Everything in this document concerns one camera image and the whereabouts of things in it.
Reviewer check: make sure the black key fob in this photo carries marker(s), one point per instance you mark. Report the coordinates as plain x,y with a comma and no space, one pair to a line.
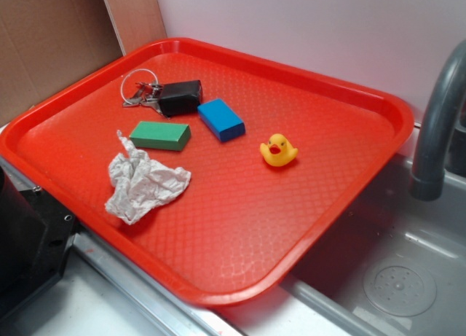
180,98

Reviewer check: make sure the brown cardboard panel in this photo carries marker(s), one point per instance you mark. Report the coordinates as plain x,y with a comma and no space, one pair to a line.
47,45

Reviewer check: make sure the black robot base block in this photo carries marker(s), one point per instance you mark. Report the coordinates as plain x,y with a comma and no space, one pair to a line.
36,235

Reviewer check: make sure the crumpled white paper tissue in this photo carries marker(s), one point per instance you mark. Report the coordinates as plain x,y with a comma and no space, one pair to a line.
141,184

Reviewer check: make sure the yellow rubber duck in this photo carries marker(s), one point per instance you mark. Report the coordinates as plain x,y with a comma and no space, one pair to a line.
278,151

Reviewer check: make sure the blue rectangular block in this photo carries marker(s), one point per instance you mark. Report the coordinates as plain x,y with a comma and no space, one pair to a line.
222,121

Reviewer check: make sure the silver keys on ring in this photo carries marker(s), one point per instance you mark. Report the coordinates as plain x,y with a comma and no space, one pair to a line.
147,92

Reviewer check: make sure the grey plastic sink basin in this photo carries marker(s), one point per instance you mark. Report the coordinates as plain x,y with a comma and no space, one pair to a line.
389,265

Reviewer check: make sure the grey faucet spout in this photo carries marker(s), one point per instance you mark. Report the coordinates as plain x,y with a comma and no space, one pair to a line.
440,145

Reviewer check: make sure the green rectangular block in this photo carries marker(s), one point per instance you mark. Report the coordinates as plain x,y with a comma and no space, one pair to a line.
161,135

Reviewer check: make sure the red plastic tray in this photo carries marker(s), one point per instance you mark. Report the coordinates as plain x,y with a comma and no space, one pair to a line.
241,224

